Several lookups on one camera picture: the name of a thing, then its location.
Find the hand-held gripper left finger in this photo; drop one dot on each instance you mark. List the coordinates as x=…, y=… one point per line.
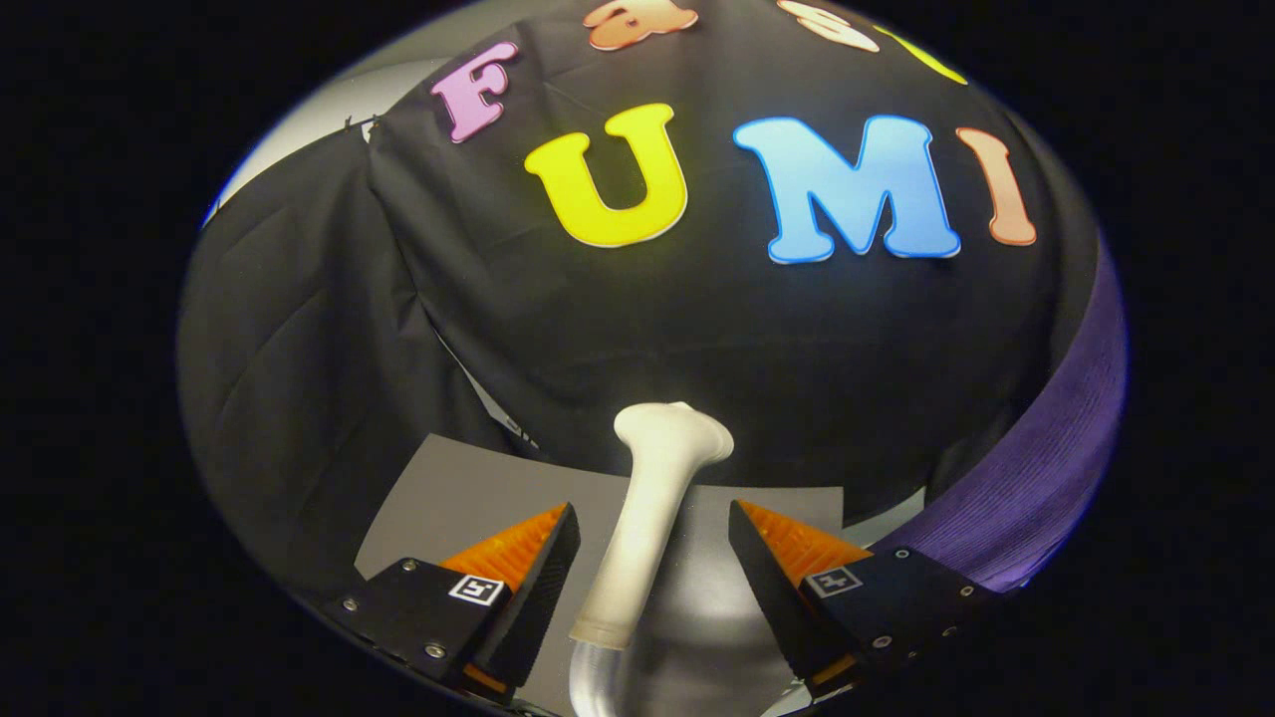
x=533, y=597

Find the white garment steamer head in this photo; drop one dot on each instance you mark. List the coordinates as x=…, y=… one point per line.
x=647, y=518

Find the purple jacket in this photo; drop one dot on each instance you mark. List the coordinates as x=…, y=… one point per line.
x=1036, y=468

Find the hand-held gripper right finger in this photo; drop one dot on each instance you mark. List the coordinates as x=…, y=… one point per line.
x=772, y=597

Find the grey cabinet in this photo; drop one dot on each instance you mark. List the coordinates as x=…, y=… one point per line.
x=448, y=498

